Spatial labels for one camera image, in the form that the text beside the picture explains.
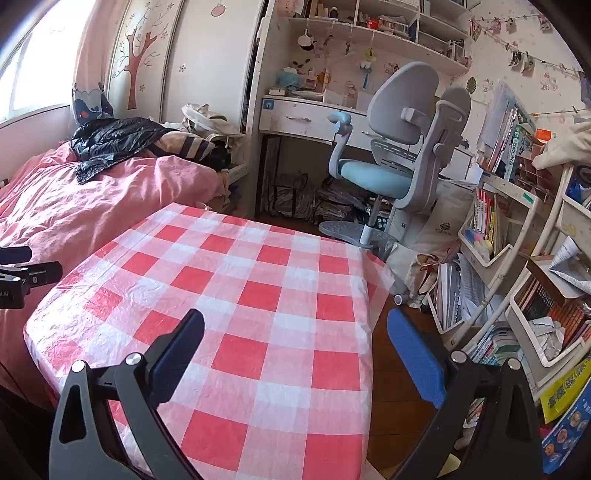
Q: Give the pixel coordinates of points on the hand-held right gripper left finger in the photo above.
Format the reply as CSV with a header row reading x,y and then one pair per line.
x,y
173,350

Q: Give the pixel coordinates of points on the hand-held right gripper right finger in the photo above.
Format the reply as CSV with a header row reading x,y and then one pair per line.
x,y
418,357

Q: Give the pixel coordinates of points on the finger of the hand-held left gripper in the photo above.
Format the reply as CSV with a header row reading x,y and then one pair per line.
x,y
16,254
32,273

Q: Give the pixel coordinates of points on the red checkered tablecloth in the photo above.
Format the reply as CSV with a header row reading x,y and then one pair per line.
x,y
221,332

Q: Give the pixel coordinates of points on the pink bed blanket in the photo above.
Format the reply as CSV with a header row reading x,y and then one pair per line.
x,y
74,203

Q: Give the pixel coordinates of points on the white canvas bag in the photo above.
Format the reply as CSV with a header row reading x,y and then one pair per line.
x,y
436,240

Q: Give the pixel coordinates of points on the crumpled white paper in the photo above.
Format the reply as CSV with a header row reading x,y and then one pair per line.
x,y
547,339

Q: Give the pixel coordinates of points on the white rolling book cart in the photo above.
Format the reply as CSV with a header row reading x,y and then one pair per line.
x,y
521,277

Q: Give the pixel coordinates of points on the black puffer jacket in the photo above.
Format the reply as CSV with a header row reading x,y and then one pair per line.
x,y
111,141

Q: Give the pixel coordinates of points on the row of upright books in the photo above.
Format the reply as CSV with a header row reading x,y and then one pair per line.
x,y
487,221

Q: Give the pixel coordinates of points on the clear plastic storage bag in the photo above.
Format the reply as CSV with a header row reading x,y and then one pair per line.
x,y
288,196

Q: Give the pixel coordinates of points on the striped pillow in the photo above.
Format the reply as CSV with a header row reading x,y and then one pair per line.
x,y
191,148

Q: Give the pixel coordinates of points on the grey and blue desk chair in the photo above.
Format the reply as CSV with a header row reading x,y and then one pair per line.
x,y
392,152

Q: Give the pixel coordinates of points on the pink curtain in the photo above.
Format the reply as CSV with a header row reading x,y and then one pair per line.
x,y
90,50

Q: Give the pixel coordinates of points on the beige tote bag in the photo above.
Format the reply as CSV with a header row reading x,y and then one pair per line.
x,y
210,122

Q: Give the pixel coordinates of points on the white wardrobe with tree print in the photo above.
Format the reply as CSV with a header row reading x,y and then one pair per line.
x,y
161,60

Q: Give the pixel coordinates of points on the white desk with drawer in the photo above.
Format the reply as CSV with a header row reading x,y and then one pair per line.
x,y
304,120

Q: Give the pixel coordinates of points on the white wall shelf unit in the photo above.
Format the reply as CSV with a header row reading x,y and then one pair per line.
x,y
369,32

